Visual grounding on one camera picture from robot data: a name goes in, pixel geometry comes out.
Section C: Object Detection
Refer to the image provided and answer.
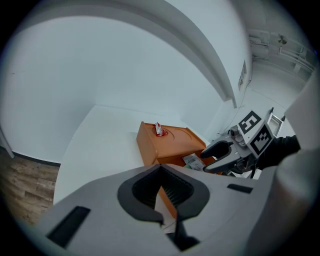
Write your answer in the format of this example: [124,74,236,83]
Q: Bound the white ceiling pipes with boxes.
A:
[247,28,316,76]

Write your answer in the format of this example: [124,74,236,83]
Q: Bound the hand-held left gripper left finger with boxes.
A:
[37,164,181,256]

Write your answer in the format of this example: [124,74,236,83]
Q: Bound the person's right forearm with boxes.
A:
[256,134,302,171]

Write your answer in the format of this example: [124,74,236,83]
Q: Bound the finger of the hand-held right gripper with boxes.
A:
[199,139,236,160]
[203,149,243,174]

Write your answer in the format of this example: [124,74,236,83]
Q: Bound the green packet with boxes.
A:
[189,161,206,173]

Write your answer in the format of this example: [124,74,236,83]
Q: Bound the wall electrical panel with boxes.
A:
[237,59,248,87]

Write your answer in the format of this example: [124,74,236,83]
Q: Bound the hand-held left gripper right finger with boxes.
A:
[161,164,260,252]

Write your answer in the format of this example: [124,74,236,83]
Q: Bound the orange storage box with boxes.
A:
[136,121,223,221]

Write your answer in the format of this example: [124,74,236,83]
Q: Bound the white printed leaflet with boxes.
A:
[181,154,202,166]

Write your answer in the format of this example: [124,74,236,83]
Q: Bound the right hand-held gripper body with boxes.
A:
[227,109,275,176]

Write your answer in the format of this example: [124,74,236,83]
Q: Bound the red packet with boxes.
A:
[152,122,169,137]

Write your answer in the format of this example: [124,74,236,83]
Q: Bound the aluminium ladder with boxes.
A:
[266,106,287,139]

